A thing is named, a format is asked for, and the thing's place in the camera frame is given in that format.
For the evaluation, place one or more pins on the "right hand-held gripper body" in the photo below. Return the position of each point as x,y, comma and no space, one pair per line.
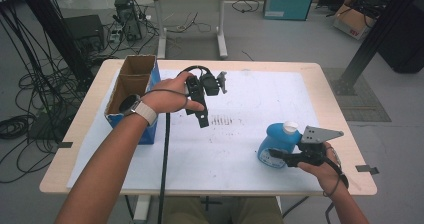
316,135

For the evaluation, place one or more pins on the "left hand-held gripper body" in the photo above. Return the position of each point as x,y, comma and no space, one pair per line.
210,85

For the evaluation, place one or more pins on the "blue bottle with white cap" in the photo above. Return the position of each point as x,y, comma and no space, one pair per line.
276,140

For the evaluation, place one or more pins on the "blue cardboard box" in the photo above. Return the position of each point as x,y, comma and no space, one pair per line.
133,70

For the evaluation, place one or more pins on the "person's left hand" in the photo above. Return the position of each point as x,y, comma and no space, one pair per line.
166,99

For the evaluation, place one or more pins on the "person's right hand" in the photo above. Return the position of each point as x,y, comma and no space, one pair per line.
330,175

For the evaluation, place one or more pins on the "white paper sheet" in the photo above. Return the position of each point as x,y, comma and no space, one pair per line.
216,164

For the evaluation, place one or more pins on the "white table leg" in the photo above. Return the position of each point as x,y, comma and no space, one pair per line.
142,209
279,205

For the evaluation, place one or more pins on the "grey grid floor mat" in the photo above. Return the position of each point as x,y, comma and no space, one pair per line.
366,107

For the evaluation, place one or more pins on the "black tape strip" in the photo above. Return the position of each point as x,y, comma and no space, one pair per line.
65,144
366,169

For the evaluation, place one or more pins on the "person's khaki trousers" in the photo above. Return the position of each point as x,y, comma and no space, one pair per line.
183,212

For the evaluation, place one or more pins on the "black computer tower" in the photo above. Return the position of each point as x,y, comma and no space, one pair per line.
130,19

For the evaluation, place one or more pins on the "white power strip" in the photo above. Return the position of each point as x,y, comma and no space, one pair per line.
115,36

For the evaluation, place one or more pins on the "teal carton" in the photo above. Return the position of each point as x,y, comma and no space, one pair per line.
288,0

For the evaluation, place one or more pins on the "brown cardboard carton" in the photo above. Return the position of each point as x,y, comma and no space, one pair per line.
351,24

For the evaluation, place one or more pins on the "large black case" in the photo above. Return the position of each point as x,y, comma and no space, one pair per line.
405,44

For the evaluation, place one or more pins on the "black equipment case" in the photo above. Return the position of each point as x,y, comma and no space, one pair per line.
85,29

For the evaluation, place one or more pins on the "black aluminium profile post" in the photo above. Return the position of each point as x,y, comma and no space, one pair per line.
383,27

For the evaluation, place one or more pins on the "black metal stand post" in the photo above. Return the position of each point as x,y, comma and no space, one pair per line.
56,30

